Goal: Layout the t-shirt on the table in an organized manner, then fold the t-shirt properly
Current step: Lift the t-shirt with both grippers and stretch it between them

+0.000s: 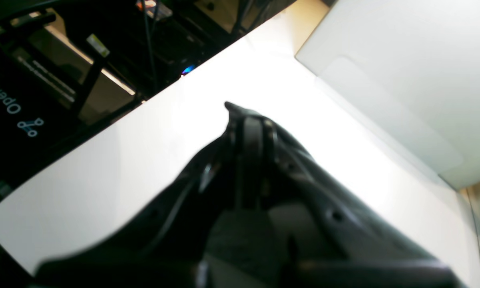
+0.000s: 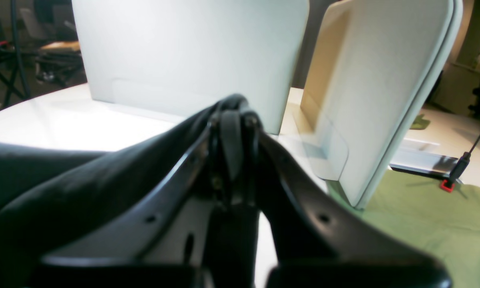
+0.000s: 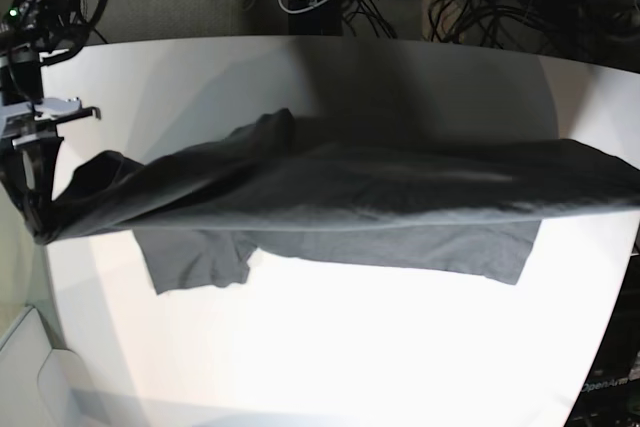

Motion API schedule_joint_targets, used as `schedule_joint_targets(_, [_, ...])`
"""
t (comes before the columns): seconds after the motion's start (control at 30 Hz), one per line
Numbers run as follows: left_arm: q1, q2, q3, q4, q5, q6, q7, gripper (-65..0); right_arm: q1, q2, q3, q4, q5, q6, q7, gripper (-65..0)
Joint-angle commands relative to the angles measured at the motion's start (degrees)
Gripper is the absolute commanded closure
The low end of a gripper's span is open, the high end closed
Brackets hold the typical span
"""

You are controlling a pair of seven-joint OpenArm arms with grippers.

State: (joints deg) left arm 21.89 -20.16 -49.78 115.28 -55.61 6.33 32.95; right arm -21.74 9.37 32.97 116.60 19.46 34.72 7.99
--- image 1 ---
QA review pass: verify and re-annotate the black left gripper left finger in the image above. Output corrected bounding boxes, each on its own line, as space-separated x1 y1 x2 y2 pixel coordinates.
34 120 245 288

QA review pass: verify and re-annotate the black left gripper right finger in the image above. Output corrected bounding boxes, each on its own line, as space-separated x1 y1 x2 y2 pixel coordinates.
242 116 462 288

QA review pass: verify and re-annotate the grey t-shirt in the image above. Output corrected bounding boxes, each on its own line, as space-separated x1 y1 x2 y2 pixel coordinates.
225 101 269 126

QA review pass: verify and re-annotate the clear floor mat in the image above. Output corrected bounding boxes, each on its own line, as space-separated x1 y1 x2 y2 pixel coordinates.
318 57 480 246

